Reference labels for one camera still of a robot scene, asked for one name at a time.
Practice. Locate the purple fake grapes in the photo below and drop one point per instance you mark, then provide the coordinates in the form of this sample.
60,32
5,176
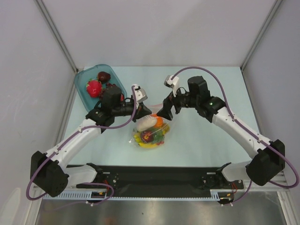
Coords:
105,90

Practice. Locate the teal plastic bin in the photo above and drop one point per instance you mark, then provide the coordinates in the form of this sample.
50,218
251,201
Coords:
84,76

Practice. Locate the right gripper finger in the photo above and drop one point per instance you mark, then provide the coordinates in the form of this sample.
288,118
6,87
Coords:
167,103
165,113

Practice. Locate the right white cable duct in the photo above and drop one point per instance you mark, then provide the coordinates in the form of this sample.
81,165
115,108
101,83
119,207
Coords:
222,195

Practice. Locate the dark purple fake fruit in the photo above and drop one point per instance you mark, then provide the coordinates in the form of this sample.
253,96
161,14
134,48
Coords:
146,136

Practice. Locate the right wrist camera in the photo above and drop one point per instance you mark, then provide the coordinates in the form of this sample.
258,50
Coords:
173,83

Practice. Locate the dark red fake apple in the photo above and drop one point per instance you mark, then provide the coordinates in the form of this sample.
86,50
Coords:
103,77

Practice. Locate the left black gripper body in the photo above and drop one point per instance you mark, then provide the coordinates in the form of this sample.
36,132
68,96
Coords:
124,109

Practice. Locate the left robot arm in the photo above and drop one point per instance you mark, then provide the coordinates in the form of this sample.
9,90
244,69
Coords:
50,171

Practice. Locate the left white cable duct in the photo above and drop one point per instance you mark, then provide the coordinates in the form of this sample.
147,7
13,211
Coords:
82,195

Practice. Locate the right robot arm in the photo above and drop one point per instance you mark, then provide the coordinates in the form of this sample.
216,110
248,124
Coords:
264,164

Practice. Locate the white cable duct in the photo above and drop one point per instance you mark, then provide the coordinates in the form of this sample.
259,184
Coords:
82,195
222,195

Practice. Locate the fake orange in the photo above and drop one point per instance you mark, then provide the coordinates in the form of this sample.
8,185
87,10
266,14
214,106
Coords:
159,123

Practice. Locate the clear zip top bag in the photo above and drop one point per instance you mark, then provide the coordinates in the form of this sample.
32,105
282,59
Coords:
154,109

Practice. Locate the right aluminium frame post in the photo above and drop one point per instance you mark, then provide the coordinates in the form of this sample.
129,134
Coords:
262,31

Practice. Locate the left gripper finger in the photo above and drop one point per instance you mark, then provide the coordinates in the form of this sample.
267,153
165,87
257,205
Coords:
144,109
144,112

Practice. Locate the left aluminium frame post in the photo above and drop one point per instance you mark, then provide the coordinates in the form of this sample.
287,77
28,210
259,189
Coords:
56,34

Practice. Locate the aluminium frame post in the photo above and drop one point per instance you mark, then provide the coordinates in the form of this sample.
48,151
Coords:
56,34
262,31

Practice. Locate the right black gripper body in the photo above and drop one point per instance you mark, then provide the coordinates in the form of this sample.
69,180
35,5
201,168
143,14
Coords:
173,106

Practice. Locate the yellow fake banana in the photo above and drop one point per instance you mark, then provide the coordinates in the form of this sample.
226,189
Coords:
158,134

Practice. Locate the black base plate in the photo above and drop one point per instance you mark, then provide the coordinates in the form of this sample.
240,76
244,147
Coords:
163,182

